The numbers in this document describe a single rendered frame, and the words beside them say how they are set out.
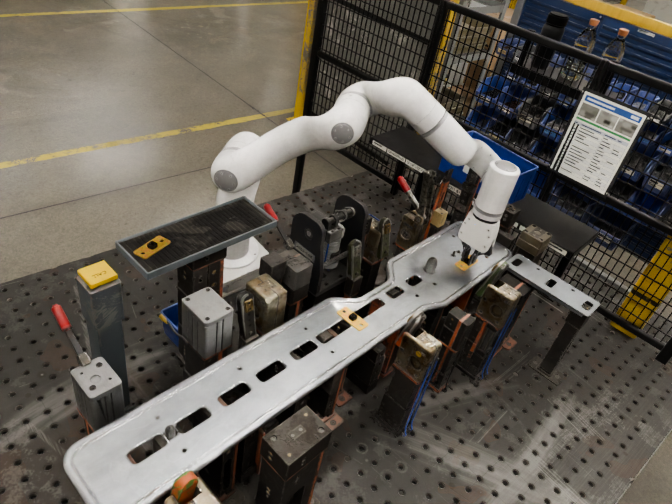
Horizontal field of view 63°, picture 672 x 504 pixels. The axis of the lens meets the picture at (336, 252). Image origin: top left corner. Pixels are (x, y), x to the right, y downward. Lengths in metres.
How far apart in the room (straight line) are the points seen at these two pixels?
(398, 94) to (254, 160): 0.45
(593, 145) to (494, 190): 0.59
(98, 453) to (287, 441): 0.35
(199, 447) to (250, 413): 0.12
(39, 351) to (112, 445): 0.65
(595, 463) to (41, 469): 1.45
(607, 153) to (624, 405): 0.81
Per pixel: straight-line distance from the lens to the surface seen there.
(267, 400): 1.22
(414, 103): 1.43
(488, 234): 1.61
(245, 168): 1.59
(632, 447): 1.92
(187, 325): 1.29
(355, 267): 1.53
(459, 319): 1.53
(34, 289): 1.95
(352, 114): 1.43
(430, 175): 1.68
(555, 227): 2.02
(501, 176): 1.52
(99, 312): 1.29
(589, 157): 2.06
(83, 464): 1.16
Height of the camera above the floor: 1.98
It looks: 37 degrees down
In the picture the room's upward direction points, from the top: 12 degrees clockwise
